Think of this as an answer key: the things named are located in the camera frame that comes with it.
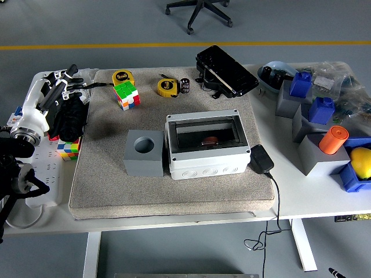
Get black cloth bundle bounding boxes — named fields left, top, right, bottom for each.
left=48, top=94, right=89, bottom=142

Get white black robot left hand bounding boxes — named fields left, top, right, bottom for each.
left=17, top=64, right=88, bottom=137

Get yellow tape measure with strap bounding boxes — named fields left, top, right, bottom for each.
left=83, top=69, right=136, bottom=89

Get white table leg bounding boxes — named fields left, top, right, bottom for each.
left=82, top=231, right=102, bottom=278
left=290, top=218, right=318, bottom=272

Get multicolour puzzle cube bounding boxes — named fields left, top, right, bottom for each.
left=56, top=137, right=82, bottom=162

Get blue bottle-shaped block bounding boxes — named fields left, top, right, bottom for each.
left=307, top=97, right=336, bottom=125
left=289, top=71, right=312, bottom=98

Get grey block holder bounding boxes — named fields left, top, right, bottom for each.
left=297, top=133, right=351, bottom=177
left=292, top=103, right=337, bottom=144
left=275, top=79, right=314, bottom=119

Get grey-brown fabric mat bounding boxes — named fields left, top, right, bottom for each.
left=68, top=66, right=276, bottom=220

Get white power strip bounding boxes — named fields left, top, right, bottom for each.
left=24, top=138, right=64, bottom=209

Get clear bags of electronic parts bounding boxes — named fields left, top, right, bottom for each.
left=295, top=60, right=371, bottom=137

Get light blue bowl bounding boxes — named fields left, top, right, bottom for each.
left=257, top=60, right=298, bottom=94

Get black table control panel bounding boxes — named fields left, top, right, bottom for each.
left=334, top=213, right=371, bottom=223

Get white circuit breaker blue switch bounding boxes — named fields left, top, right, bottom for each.
left=6, top=105, right=24, bottom=127

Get yellow lemon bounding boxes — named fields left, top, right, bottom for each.
left=349, top=147, right=371, bottom=179

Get black ribbed case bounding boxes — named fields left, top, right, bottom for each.
left=194, top=45, right=260, bottom=99

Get light grey junction box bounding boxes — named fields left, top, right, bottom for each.
left=165, top=109, right=252, bottom=180

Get transparent hinged box lid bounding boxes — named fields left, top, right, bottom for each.
left=170, top=115, right=243, bottom=151

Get black adapter cord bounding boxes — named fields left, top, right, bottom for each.
left=243, top=172, right=290, bottom=278

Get black office chair base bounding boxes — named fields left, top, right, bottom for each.
left=165, top=0, right=234, bottom=35

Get black power adapter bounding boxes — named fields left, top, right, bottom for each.
left=248, top=144, right=275, bottom=175

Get green-topped puzzle cube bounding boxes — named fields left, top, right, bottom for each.
left=112, top=81, right=141, bottom=111

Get grey block with round hole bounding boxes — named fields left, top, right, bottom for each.
left=123, top=129, right=165, bottom=177

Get blue plastic bin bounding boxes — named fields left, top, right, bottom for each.
left=337, top=136, right=371, bottom=193

